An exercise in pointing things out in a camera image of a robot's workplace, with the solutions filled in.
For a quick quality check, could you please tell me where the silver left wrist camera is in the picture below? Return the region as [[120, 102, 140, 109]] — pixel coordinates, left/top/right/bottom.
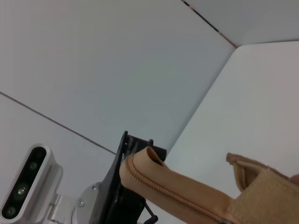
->
[[0, 143, 79, 224]]

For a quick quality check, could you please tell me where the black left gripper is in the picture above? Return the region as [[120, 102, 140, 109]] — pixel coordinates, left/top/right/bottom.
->
[[93, 130, 168, 224]]

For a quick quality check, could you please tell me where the khaki canvas food bag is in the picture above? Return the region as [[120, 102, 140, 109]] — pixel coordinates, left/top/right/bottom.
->
[[119, 146, 299, 224]]

